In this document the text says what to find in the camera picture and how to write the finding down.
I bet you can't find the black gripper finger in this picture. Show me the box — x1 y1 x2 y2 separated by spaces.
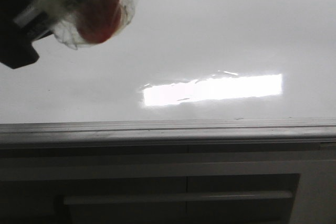
1 0 39 69

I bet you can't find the white black whiteboard marker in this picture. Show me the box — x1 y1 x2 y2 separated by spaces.
13 0 82 41

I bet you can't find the grey metal table frame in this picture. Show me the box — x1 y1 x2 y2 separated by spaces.
1 143 335 223

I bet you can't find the red round magnet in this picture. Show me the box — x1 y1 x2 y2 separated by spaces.
76 0 121 44

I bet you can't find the white whiteboard with aluminium frame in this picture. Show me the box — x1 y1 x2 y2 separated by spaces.
1 0 335 146

